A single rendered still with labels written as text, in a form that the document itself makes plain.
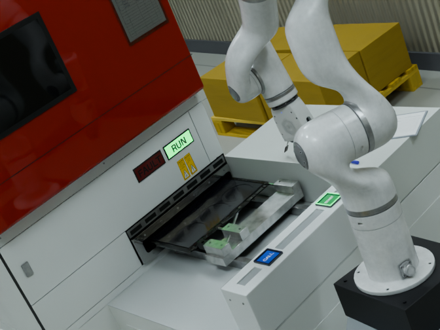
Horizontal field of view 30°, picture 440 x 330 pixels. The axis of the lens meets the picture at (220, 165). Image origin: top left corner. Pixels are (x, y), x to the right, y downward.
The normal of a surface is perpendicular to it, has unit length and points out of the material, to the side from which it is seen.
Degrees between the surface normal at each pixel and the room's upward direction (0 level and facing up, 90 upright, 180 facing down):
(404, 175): 90
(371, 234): 86
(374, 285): 4
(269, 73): 78
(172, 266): 0
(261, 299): 90
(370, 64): 90
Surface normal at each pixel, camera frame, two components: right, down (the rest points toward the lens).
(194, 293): -0.36, -0.84
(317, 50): 0.00, 0.29
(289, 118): -0.63, 0.50
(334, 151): 0.25, 0.17
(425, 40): -0.76, 0.51
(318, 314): 0.66, 0.07
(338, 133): 0.13, -0.18
